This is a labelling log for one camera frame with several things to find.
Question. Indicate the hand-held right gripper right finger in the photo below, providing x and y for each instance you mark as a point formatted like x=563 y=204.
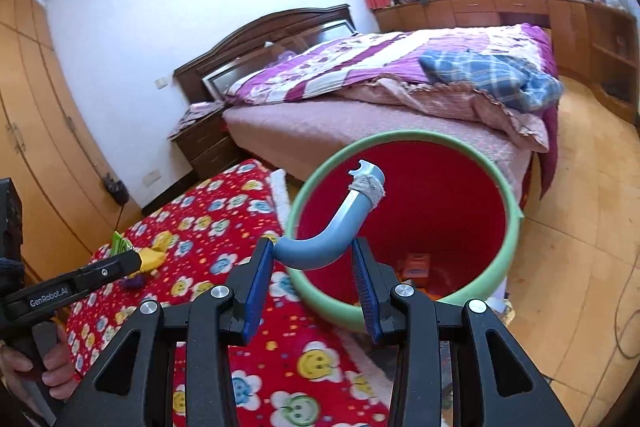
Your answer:
x=367 y=292

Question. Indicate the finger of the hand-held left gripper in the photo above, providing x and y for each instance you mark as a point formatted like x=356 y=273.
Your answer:
x=115 y=268

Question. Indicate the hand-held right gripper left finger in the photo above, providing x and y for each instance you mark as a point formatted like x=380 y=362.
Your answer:
x=257 y=287

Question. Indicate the small yellow foam fruit net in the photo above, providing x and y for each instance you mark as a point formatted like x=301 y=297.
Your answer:
x=154 y=258

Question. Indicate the orange packet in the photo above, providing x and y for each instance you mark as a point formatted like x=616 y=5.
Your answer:
x=416 y=266

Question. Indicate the blue curved plastic pipe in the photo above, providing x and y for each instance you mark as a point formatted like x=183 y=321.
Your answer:
x=320 y=252

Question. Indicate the red bin with green rim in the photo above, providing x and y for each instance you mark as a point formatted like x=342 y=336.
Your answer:
x=450 y=207

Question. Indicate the person's left hand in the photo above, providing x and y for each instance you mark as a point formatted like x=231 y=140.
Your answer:
x=57 y=377

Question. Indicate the purple wrapper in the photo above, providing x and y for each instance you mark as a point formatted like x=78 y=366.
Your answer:
x=134 y=281

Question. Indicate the green printed carton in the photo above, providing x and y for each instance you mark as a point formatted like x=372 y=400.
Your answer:
x=120 y=244

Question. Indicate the red flower printed blanket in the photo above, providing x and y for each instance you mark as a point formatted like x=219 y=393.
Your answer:
x=210 y=227

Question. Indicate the dark wooden nightstand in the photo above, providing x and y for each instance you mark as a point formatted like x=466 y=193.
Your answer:
x=205 y=152

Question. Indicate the wooden wardrobe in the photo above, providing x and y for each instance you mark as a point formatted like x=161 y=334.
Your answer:
x=45 y=132

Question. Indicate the bed with pink sheet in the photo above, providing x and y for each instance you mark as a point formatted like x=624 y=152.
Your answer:
x=300 y=132

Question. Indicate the patterned cloth on nightstand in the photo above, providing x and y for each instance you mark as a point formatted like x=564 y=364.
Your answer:
x=200 y=112

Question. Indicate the pink ruffled bedspread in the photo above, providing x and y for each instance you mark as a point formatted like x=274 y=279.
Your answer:
x=450 y=107

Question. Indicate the bed with purple bedding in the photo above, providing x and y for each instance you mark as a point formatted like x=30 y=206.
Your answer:
x=375 y=57

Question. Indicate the dark wooden headboard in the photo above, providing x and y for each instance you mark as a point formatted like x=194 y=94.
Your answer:
x=225 y=52

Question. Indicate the blue plaid cloth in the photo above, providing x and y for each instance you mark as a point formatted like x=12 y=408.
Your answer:
x=480 y=74

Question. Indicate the wooden window cabinets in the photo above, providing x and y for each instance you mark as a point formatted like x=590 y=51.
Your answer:
x=570 y=32

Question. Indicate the black wall charger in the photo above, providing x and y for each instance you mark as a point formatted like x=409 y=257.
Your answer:
x=115 y=189

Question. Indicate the white wall socket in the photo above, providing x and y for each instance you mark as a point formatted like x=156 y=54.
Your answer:
x=151 y=177

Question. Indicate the white light switch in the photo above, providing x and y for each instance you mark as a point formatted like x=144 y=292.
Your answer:
x=161 y=82

